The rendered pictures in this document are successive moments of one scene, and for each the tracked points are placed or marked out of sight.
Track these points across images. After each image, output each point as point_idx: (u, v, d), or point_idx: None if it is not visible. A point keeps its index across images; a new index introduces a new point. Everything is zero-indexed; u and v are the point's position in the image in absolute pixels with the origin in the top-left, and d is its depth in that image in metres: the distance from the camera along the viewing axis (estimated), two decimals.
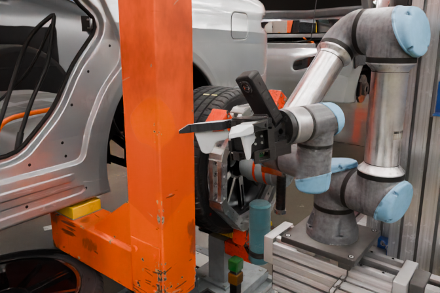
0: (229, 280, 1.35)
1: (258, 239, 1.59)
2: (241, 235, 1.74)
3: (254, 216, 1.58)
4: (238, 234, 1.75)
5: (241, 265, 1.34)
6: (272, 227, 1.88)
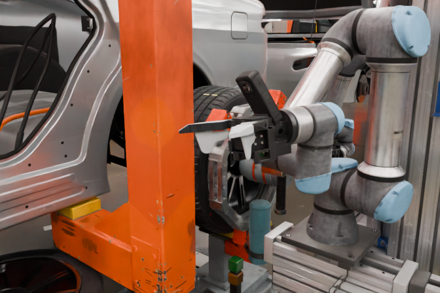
0: (230, 280, 1.35)
1: (258, 239, 1.59)
2: (241, 235, 1.74)
3: (254, 216, 1.58)
4: (238, 234, 1.75)
5: (241, 265, 1.34)
6: (272, 227, 1.88)
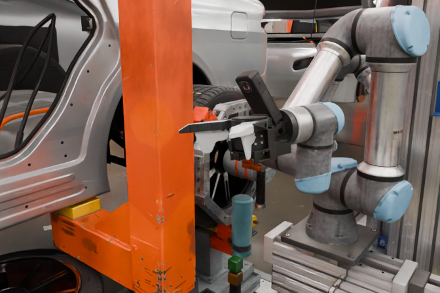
0: (229, 280, 1.35)
1: (239, 232, 1.65)
2: (224, 229, 1.79)
3: (236, 210, 1.63)
4: (222, 228, 1.80)
5: (241, 265, 1.34)
6: (256, 222, 1.93)
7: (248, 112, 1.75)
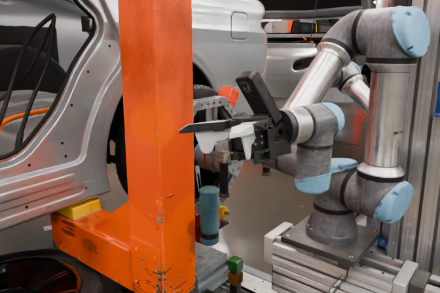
0: (229, 280, 1.35)
1: (207, 221, 1.75)
2: (195, 219, 1.90)
3: (203, 201, 1.74)
4: None
5: (241, 265, 1.34)
6: (226, 212, 2.04)
7: (217, 108, 1.86)
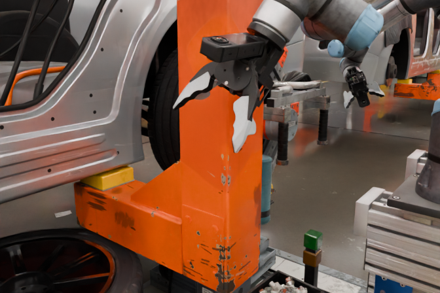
0: (305, 260, 1.08)
1: None
2: None
3: None
4: None
5: (321, 241, 1.07)
6: (272, 190, 1.76)
7: None
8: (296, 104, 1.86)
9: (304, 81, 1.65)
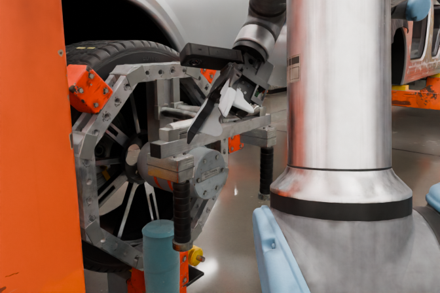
0: None
1: (156, 287, 0.94)
2: (142, 275, 1.09)
3: (147, 250, 0.93)
4: (139, 273, 1.10)
5: None
6: (200, 258, 1.23)
7: (178, 82, 1.05)
8: None
9: None
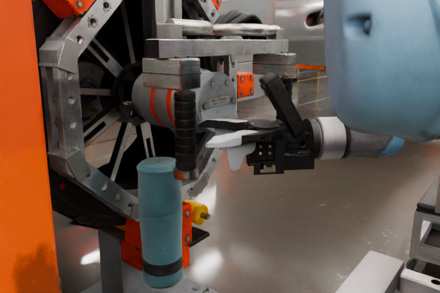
0: None
1: (153, 235, 0.78)
2: (137, 229, 0.92)
3: (143, 189, 0.77)
4: (133, 227, 0.93)
5: None
6: (205, 216, 1.06)
7: None
8: (249, 76, 1.16)
9: None
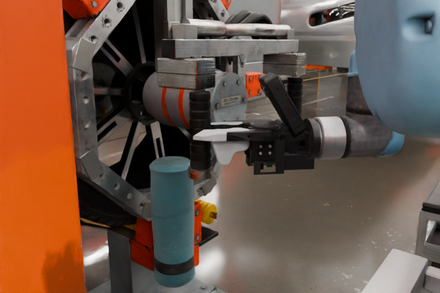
0: None
1: (165, 234, 0.78)
2: (148, 228, 0.93)
3: (156, 188, 0.77)
4: (144, 226, 0.94)
5: None
6: (215, 215, 1.07)
7: None
8: (258, 76, 1.17)
9: None
